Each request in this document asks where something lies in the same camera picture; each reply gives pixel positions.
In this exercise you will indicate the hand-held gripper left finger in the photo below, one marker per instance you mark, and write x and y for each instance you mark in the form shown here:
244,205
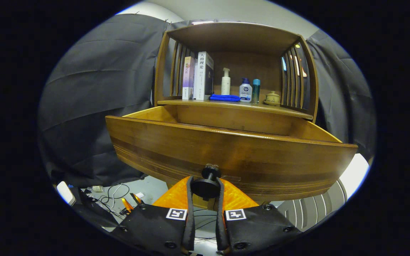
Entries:
190,220

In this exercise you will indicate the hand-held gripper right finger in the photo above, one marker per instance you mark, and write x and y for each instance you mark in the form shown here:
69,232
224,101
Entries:
220,224

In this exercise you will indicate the black round drawer knob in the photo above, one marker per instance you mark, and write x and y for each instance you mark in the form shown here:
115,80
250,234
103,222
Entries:
206,185

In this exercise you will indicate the brown wooden drawer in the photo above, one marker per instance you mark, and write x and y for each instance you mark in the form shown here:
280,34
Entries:
226,153

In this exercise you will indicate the brown wooden countertop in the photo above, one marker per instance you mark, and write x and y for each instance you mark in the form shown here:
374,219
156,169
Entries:
240,105

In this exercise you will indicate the brown wooden cabinet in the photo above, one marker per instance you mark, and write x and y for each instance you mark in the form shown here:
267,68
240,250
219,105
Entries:
233,37

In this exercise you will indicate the orange and black tool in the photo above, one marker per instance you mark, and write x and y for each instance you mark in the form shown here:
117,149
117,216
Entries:
126,204

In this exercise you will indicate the grey ribbed panel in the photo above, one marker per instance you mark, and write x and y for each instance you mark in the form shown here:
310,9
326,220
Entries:
315,209

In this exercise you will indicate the blue folded cloth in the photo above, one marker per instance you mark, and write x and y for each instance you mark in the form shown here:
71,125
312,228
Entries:
224,97

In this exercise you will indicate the white rounded device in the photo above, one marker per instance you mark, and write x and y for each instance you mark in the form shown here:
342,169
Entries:
66,192

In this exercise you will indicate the white bottle with blue cap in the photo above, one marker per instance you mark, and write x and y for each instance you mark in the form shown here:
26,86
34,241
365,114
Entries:
245,92

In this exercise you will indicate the beige lidded teacup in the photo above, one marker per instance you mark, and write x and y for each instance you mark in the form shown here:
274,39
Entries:
272,98

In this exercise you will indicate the teal slim bottle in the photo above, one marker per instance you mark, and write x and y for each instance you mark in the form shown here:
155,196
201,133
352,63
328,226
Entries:
256,90

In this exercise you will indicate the white pump bottle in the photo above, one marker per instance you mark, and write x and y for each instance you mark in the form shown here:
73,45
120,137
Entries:
225,83

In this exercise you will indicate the purple book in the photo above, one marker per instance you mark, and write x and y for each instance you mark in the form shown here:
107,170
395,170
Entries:
188,78

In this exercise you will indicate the thick white book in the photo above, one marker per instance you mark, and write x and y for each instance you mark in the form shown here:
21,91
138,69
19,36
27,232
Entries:
201,76

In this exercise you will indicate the white box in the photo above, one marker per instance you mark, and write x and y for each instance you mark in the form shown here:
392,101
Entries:
356,174

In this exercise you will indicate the black backdrop cloth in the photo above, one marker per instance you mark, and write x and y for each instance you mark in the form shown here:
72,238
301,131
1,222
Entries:
94,89

